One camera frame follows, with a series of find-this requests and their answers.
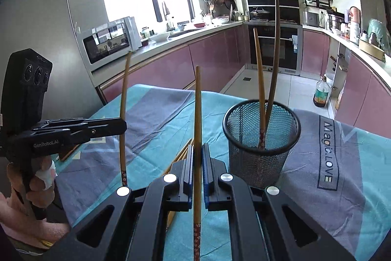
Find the cooking oil bottle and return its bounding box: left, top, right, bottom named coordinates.
left=313, top=76, right=331, bottom=108

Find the teal and grey printed cloth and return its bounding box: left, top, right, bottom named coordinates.
left=55, top=84, right=391, bottom=261

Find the dark brown chopstick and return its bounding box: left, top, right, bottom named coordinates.
left=263, top=0, right=280, bottom=139

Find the bunch of wooden chopsticks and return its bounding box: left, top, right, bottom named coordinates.
left=301, top=29, right=391, bottom=139

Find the wooden chopstick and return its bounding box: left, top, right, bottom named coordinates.
left=192, top=66, right=204, bottom=261
left=166, top=209, right=178, bottom=229
left=59, top=143, right=81, bottom=162
left=119, top=51, right=133, bottom=188
left=253, top=27, right=267, bottom=150
left=171, top=139, right=194, bottom=164
left=163, top=145, right=187, bottom=176

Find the black mesh utensil holder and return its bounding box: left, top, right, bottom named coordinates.
left=222, top=99, right=301, bottom=188

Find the steel stock pot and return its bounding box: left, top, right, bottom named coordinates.
left=328, top=13, right=346, bottom=31

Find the person's left hand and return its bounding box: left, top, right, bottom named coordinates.
left=8, top=155, right=57, bottom=208

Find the kitchen faucet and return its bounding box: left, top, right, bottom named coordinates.
left=162, top=1, right=172, bottom=29

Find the person's left forearm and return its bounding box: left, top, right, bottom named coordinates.
left=0, top=192, right=72, bottom=249

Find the pot with glass lid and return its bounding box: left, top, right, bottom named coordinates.
left=250, top=7, right=272, bottom=20

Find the black built-in oven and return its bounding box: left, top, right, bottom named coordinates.
left=249, top=24, right=303, bottom=75

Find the round bamboo steamer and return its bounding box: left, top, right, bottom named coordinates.
left=359, top=39, right=385, bottom=61

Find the white bowl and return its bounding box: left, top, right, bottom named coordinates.
left=149, top=32, right=172, bottom=43

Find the pink lower cabinet run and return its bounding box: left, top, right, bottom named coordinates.
left=99, top=24, right=251, bottom=102

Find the white microwave oven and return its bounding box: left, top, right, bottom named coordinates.
left=82, top=16, right=142, bottom=72

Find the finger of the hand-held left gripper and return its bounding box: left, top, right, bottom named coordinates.
left=69, top=117, right=127, bottom=145

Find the pink kettle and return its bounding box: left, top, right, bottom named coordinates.
left=348, top=6, right=362, bottom=32

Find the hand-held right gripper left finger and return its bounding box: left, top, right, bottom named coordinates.
left=40, top=143, right=196, bottom=261

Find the green countertop appliance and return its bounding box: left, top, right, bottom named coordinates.
left=368, top=18, right=391, bottom=49

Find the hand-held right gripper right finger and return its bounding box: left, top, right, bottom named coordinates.
left=201, top=143, right=358, bottom=261

